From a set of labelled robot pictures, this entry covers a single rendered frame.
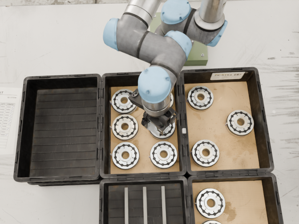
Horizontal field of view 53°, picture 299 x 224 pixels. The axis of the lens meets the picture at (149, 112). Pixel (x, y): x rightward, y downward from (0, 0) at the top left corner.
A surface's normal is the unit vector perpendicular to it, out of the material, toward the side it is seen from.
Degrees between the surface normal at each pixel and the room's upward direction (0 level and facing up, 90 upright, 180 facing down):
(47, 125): 0
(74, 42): 0
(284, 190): 0
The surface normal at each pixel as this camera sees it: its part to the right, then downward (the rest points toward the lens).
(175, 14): -0.16, -0.34
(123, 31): -0.12, -0.13
